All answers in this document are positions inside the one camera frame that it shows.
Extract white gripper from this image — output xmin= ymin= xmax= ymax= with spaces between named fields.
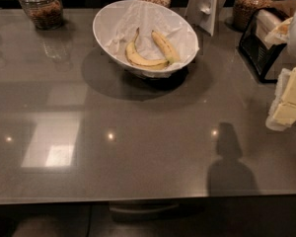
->
xmin=265 ymin=67 xmax=296 ymax=131

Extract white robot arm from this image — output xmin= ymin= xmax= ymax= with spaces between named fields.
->
xmin=265 ymin=12 xmax=296 ymax=131

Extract white oval bowl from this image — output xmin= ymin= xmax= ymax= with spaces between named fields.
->
xmin=92 ymin=0 xmax=200 ymax=79

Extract short yellow banana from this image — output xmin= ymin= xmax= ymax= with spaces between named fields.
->
xmin=151 ymin=31 xmax=181 ymax=64

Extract curved yellow banana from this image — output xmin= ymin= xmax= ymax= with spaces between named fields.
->
xmin=125 ymin=29 xmax=169 ymax=70

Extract snack packets in basket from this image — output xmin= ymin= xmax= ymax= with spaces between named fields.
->
xmin=256 ymin=10 xmax=292 ymax=49

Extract right glass jar with grains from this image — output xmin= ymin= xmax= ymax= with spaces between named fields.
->
xmin=233 ymin=0 xmax=274 ymax=31

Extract glass jar with grains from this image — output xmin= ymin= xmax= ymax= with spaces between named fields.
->
xmin=233 ymin=0 xmax=274 ymax=31
xmin=19 ymin=0 xmax=63 ymax=30

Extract white folded card stand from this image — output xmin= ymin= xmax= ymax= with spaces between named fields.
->
xmin=185 ymin=0 xmax=225 ymax=36

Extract white paper liner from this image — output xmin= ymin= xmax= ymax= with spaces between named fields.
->
xmin=105 ymin=0 xmax=200 ymax=74

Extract left glass jar with grains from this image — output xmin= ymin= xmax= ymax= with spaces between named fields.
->
xmin=19 ymin=0 xmax=63 ymax=30

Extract black wire basket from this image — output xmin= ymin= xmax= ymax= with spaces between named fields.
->
xmin=239 ymin=8 xmax=287 ymax=83

